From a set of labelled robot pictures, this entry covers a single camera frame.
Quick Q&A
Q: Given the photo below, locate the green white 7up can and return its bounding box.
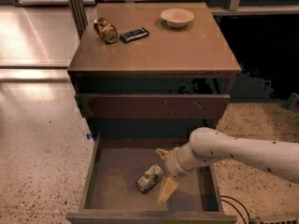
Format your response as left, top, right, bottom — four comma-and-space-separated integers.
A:
135, 163, 164, 194

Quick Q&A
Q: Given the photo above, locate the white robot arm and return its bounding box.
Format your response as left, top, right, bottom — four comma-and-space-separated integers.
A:
156, 127, 299, 203

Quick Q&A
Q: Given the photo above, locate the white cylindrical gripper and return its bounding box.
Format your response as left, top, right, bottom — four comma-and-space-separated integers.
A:
156, 143, 195, 203

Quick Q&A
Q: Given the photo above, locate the brown gold soda can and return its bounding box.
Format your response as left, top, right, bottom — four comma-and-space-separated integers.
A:
93, 18, 118, 44

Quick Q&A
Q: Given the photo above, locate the closed top drawer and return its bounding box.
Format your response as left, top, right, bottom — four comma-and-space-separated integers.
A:
75, 93, 230, 119

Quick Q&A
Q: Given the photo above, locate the metal floor vent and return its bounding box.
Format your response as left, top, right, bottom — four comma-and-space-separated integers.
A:
252, 216, 299, 224

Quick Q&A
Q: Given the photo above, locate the open middle drawer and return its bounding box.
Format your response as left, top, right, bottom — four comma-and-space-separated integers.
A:
66, 138, 236, 224

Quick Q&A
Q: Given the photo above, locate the blue tape piece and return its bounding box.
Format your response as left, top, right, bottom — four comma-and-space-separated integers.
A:
86, 133, 93, 140

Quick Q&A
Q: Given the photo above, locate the white ceramic bowl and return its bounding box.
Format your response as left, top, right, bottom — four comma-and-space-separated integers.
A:
161, 8, 194, 29

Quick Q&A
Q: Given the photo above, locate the dark blue snack bar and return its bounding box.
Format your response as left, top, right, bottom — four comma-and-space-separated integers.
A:
120, 28, 150, 44

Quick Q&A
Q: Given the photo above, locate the brown wooden drawer cabinet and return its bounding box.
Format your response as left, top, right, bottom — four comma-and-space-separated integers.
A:
68, 3, 241, 141

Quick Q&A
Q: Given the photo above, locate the black floor cable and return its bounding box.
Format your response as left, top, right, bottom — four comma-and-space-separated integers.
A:
220, 195, 252, 224

